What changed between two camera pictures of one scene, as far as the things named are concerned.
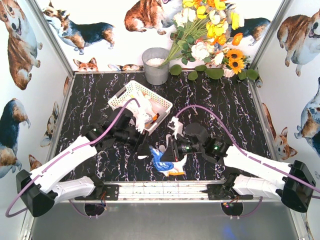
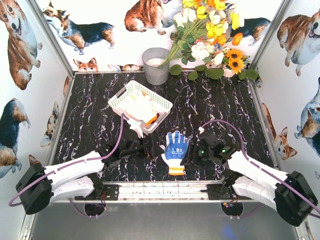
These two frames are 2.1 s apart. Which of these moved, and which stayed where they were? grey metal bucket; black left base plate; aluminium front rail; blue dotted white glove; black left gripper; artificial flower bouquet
Moved: blue dotted white glove; black left gripper
Stayed: aluminium front rail; artificial flower bouquet; grey metal bucket; black left base plate
